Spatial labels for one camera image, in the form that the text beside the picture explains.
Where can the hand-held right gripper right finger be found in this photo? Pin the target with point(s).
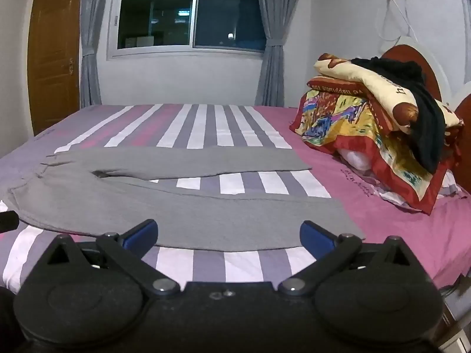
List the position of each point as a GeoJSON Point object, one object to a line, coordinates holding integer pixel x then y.
{"type": "Point", "coordinates": [315, 236]}

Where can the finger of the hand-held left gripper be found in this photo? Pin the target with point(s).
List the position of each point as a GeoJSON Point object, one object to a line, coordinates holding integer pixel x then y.
{"type": "Point", "coordinates": [8, 221]}

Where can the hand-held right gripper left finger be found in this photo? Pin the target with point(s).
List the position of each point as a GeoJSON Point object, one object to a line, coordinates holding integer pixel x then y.
{"type": "Point", "coordinates": [141, 234]}

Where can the grey pants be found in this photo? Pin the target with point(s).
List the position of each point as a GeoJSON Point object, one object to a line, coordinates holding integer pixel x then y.
{"type": "Point", "coordinates": [191, 209]}

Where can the white pillow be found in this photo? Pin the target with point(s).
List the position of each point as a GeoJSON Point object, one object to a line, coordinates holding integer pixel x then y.
{"type": "Point", "coordinates": [355, 159]}

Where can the black garment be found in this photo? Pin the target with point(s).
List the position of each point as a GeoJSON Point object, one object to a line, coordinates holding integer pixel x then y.
{"type": "Point", "coordinates": [423, 117]}

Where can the cream brown patterned bolster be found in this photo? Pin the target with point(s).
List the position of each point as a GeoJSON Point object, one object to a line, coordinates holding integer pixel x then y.
{"type": "Point", "coordinates": [386, 84]}

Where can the brown wooden door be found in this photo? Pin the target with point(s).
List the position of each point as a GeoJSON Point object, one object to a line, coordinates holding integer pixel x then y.
{"type": "Point", "coordinates": [53, 55]}

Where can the grey curtain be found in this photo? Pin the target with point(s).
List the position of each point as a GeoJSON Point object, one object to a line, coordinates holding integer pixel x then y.
{"type": "Point", "coordinates": [90, 36]}
{"type": "Point", "coordinates": [274, 36]}

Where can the red and white headboard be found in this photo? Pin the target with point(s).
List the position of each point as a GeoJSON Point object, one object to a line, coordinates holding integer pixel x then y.
{"type": "Point", "coordinates": [441, 77]}

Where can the sliding glass window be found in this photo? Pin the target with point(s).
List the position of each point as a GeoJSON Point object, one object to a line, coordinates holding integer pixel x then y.
{"type": "Point", "coordinates": [191, 11]}

